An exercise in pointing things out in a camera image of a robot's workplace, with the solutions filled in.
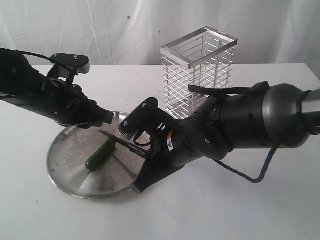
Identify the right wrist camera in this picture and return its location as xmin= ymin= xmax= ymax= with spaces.
xmin=117 ymin=97 xmax=178 ymax=143

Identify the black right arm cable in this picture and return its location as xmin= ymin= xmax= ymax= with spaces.
xmin=187 ymin=83 xmax=320 ymax=185

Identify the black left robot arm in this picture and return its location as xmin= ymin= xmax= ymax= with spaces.
xmin=0 ymin=48 xmax=114 ymax=129

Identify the round stainless steel plate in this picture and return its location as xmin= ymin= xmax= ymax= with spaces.
xmin=46 ymin=112 xmax=145 ymax=200

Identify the wire metal utensil holder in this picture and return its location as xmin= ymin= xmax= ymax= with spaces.
xmin=160 ymin=26 xmax=238 ymax=120

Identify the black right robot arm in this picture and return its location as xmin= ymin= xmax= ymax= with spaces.
xmin=133 ymin=82 xmax=320 ymax=192

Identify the white backdrop curtain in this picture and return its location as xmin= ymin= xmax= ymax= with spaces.
xmin=0 ymin=0 xmax=320 ymax=66

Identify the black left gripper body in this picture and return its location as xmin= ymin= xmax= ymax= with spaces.
xmin=37 ymin=79 xmax=98 ymax=127

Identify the green cucumber piece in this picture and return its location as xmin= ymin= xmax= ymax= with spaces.
xmin=85 ymin=138 xmax=117 ymax=172

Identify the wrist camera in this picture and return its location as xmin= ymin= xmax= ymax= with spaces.
xmin=117 ymin=97 xmax=178 ymax=143
xmin=47 ymin=53 xmax=91 ymax=85

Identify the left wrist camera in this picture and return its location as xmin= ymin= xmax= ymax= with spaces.
xmin=47 ymin=53 xmax=91 ymax=85

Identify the black handled serrated knife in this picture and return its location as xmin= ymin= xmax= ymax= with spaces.
xmin=98 ymin=130 xmax=148 ymax=159

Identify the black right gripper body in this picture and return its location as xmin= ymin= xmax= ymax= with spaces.
xmin=149 ymin=119 xmax=233 ymax=180

